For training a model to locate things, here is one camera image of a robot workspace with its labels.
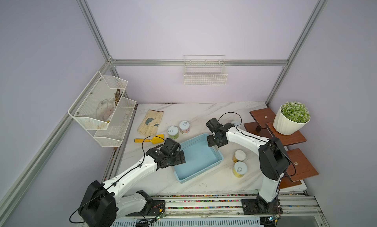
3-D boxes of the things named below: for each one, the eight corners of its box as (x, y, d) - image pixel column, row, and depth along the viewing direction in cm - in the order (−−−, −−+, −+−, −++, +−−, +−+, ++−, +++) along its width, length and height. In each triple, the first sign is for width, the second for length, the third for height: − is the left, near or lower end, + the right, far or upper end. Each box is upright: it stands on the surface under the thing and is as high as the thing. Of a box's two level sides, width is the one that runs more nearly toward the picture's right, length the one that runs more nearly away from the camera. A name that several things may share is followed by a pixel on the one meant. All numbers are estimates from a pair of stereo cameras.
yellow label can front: (233, 177, 86) (236, 174, 81) (231, 165, 90) (233, 161, 86) (246, 177, 86) (249, 174, 81) (243, 165, 90) (245, 161, 86)
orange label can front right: (233, 163, 90) (236, 159, 84) (231, 154, 94) (234, 149, 88) (243, 163, 90) (246, 159, 84) (241, 154, 94) (244, 149, 88)
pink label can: (179, 133, 104) (179, 129, 100) (180, 125, 109) (179, 121, 105) (189, 133, 104) (189, 129, 100) (189, 125, 109) (189, 121, 105)
